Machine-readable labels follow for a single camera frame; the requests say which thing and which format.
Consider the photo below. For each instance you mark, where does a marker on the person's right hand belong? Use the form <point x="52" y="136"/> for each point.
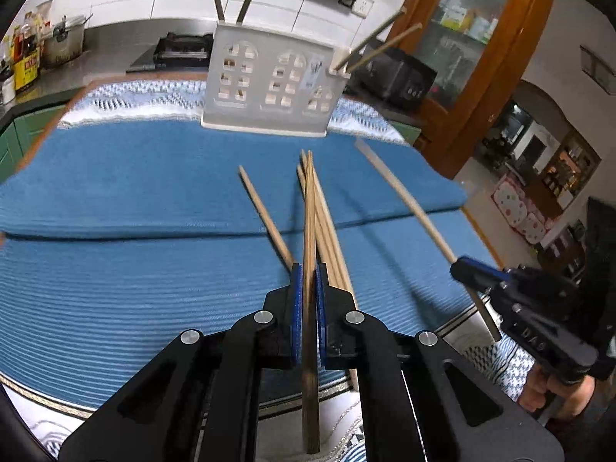
<point x="532" y="392"/>

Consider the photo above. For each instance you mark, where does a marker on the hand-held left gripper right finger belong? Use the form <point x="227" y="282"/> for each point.
<point x="321" y="317"/>

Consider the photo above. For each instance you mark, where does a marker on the wooden glass door cabinet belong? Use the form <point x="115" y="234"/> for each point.
<point x="524" y="48"/>

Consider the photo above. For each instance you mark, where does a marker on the small white shaker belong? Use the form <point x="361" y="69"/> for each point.
<point x="6" y="90"/>

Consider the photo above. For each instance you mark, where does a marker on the white wall socket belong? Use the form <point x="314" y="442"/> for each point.
<point x="363" y="6"/>

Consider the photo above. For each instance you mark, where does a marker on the black gas stove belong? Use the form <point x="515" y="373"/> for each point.
<point x="180" y="50"/>

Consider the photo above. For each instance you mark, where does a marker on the metal cooking pot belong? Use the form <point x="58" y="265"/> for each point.
<point x="62" y="43"/>

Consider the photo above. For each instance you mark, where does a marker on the black countertop appliance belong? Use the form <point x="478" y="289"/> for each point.
<point x="399" y="79"/>

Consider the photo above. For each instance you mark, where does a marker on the pink spotted mat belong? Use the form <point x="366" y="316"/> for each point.
<point x="519" y="211"/>

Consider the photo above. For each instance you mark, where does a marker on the folded blue cloth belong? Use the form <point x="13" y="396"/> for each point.
<point x="144" y="178"/>

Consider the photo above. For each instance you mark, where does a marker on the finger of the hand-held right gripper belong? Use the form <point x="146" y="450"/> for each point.
<point x="483" y="272"/>
<point x="474" y="285"/>

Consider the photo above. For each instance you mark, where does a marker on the blue patterned tablecloth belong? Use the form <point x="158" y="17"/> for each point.
<point x="120" y="298"/>

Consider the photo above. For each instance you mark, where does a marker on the white plastic utensil holder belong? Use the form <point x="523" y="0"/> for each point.
<point x="260" y="121"/>

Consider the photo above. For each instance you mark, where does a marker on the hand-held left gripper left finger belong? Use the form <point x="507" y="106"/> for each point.
<point x="296" y="317"/>

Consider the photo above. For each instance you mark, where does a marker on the assorted small boxes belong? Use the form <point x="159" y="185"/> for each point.
<point x="462" y="14"/>

